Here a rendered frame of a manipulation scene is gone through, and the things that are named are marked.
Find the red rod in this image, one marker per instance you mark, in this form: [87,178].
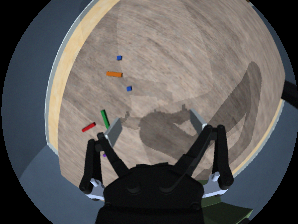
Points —
[88,127]

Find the orange rod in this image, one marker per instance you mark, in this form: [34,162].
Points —
[114,74]

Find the green rod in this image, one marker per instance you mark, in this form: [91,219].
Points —
[106,121]

